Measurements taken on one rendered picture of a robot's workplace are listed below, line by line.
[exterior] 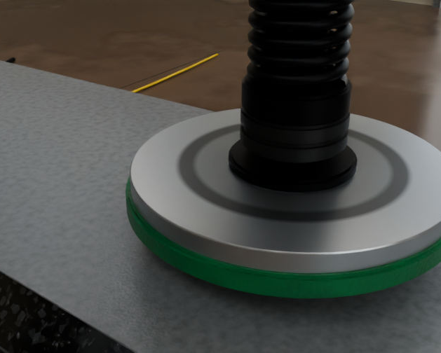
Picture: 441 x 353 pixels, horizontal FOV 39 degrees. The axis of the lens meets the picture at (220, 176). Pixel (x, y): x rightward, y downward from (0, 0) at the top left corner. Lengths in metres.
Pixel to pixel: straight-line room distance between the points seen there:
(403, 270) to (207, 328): 0.11
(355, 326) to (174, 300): 0.11
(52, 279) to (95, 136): 0.23
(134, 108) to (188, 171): 0.28
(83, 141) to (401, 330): 0.35
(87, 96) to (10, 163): 0.17
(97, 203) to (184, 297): 0.14
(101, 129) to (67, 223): 0.18
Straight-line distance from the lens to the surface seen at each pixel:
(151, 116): 0.65
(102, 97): 0.71
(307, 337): 0.36
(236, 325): 0.37
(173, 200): 0.37
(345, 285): 0.34
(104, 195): 0.50
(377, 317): 0.38
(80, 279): 0.41
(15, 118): 0.67
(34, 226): 0.47
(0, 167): 0.57
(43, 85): 0.77
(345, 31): 0.38
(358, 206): 0.37
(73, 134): 0.62
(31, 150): 0.59
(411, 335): 0.38
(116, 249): 0.44
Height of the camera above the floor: 1.08
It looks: 27 degrees down
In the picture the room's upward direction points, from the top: straight up
